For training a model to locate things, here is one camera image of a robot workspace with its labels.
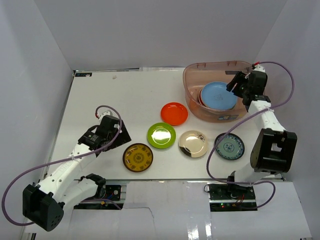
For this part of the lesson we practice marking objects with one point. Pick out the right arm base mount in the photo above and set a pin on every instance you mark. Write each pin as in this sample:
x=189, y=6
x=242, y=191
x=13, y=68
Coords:
x=230, y=198

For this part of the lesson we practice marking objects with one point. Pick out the red teal floral plate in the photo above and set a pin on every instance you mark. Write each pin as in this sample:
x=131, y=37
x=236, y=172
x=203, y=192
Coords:
x=200, y=98

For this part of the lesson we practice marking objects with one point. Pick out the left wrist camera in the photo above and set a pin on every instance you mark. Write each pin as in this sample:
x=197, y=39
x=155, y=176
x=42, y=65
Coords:
x=100, y=116

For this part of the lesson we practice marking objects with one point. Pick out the orange plate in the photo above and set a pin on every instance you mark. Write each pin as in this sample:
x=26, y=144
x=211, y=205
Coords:
x=174, y=113

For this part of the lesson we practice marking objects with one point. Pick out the light blue plate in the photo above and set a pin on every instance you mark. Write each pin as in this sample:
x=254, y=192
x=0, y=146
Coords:
x=214, y=95

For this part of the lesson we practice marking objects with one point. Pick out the small black label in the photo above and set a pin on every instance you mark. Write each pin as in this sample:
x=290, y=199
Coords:
x=83, y=74

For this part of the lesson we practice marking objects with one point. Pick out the translucent pink plastic bin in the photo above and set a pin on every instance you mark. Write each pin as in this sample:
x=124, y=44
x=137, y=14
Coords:
x=197, y=75

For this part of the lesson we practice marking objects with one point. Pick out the cream brown glossy plate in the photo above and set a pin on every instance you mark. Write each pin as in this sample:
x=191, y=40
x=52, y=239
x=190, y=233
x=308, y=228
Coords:
x=193, y=143

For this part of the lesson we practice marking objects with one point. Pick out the blue white porcelain plate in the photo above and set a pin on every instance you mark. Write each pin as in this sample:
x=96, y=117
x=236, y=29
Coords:
x=231, y=147

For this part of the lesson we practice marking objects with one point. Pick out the yellow brown patterned plate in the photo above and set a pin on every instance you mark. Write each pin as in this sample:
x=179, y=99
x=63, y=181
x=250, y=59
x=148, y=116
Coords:
x=137, y=157

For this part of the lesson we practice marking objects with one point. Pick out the lime green plate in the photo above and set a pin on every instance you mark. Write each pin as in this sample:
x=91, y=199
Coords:
x=161, y=135

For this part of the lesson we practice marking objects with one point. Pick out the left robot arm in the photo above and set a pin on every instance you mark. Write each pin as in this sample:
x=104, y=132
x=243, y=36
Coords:
x=45, y=203

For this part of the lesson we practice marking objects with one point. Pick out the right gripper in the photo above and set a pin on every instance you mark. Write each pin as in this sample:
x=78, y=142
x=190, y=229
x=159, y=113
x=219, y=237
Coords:
x=239, y=78

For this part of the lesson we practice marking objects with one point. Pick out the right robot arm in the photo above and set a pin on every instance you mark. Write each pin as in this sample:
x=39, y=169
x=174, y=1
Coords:
x=274, y=148

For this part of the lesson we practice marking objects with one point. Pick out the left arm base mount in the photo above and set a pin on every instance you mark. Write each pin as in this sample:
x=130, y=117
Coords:
x=110, y=200

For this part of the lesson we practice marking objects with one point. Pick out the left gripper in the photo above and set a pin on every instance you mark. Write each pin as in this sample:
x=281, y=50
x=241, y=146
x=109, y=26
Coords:
x=118, y=135

